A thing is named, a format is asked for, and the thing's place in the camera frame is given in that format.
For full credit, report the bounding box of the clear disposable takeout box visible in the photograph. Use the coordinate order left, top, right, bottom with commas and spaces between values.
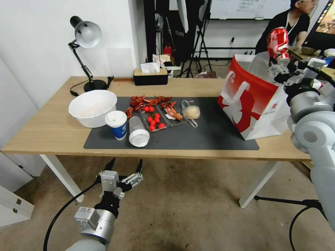
140, 102, 189, 134

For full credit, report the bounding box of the black lamp cable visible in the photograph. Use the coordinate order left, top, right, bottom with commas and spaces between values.
69, 75, 114, 96

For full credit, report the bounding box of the whiteboard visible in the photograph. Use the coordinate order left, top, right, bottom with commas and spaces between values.
209, 0, 291, 21

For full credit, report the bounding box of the red and white delivery bag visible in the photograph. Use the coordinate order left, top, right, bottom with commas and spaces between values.
217, 51, 291, 142

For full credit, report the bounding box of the black desk lamp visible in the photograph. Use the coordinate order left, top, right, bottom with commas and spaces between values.
68, 16, 108, 93

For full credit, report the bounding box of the blue and white paper cup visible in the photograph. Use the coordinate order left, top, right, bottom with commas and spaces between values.
105, 110, 128, 141

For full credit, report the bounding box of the person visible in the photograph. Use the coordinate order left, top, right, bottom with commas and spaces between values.
255, 0, 319, 56

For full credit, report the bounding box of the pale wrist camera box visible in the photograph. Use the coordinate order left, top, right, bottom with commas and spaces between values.
307, 58, 327, 79
100, 170, 119, 193

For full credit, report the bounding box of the white tissue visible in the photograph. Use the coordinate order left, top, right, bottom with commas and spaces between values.
140, 62, 161, 74

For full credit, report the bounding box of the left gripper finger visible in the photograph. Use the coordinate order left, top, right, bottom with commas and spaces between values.
97, 158, 116, 181
122, 159, 144, 187

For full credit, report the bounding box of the black desk mat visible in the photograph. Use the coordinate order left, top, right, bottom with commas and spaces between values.
83, 96, 260, 151

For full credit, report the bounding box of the clear cup with white lid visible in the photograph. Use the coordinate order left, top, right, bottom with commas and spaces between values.
128, 116, 150, 149

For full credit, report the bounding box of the white softbox panel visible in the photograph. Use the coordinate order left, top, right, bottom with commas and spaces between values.
176, 0, 190, 34

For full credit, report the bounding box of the crushed red soda can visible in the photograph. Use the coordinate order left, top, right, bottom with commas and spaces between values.
267, 26, 291, 66

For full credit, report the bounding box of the black floor stand leg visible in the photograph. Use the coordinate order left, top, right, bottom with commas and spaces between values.
253, 195, 321, 210

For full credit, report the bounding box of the black tissue box wooden lid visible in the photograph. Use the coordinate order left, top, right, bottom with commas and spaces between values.
133, 68, 169, 86

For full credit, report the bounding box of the white cabinet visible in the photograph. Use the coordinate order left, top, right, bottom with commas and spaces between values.
0, 151, 35, 228

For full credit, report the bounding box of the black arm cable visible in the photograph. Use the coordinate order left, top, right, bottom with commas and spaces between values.
43, 180, 103, 251
289, 199, 331, 251

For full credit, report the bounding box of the bun in clear plastic bag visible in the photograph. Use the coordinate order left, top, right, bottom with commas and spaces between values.
181, 100, 202, 128

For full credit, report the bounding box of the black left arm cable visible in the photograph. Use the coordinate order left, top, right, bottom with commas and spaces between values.
43, 180, 103, 251

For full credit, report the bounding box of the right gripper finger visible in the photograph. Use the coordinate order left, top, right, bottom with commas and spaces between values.
268, 62, 288, 80
284, 61, 312, 86

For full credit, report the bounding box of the wooden table with white legs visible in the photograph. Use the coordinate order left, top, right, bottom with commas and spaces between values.
1, 75, 314, 208

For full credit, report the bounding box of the black tripod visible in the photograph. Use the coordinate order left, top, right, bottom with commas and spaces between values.
179, 0, 213, 79

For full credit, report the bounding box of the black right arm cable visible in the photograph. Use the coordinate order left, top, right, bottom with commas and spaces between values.
289, 199, 331, 251

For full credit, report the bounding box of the large white plastic bowl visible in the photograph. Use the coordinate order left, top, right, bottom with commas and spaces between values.
68, 90, 118, 129

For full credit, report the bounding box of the computer monitor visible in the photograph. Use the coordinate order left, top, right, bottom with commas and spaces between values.
303, 0, 335, 51

